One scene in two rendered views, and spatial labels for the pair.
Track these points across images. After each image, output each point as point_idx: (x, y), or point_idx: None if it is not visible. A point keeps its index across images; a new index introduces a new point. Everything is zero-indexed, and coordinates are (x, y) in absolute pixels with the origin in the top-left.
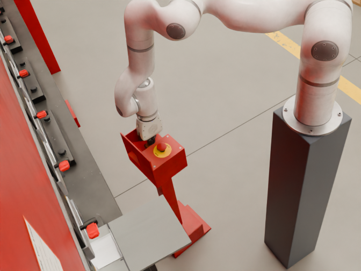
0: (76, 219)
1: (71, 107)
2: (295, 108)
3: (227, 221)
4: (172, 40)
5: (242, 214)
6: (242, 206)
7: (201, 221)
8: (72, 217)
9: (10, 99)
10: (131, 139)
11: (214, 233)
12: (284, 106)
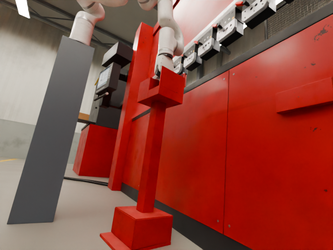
0: (176, 66)
1: (304, 85)
2: (89, 44)
3: (75, 237)
4: (149, 10)
5: (50, 238)
6: (40, 243)
7: (108, 238)
8: (176, 63)
9: (189, 33)
10: (179, 82)
11: (98, 233)
12: (88, 45)
